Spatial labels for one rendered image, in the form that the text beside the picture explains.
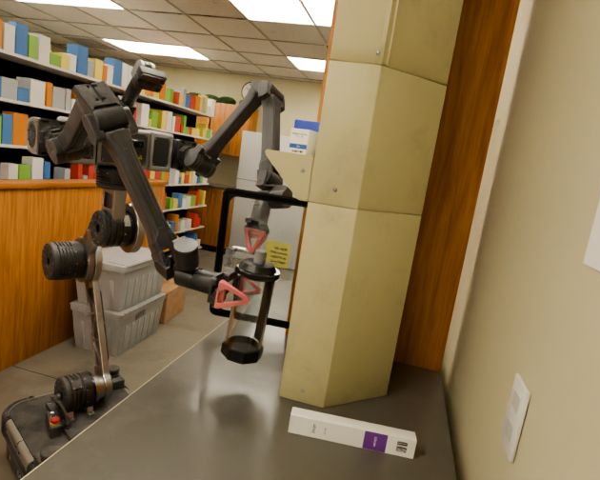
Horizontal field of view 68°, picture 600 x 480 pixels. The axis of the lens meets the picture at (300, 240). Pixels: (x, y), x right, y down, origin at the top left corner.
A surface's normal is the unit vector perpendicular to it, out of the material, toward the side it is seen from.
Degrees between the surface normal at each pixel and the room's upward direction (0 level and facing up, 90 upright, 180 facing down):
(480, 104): 90
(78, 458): 0
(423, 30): 90
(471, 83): 90
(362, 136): 90
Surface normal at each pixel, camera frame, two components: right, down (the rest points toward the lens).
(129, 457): 0.14, -0.98
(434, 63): 0.50, 0.22
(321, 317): -0.24, 0.14
